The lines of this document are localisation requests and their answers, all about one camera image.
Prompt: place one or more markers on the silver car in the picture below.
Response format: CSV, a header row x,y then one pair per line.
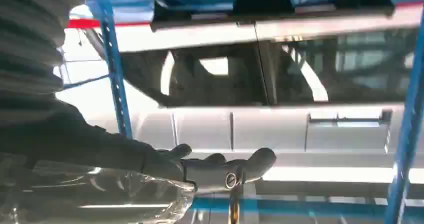
x,y
265,129

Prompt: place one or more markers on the right arm ribbed grey sleeve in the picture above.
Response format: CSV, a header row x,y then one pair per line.
x,y
30,33

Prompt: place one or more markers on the low blue metal frame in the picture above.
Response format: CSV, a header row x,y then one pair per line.
x,y
281,206

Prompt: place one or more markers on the red rack beam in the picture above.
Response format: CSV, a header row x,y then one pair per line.
x,y
82,23

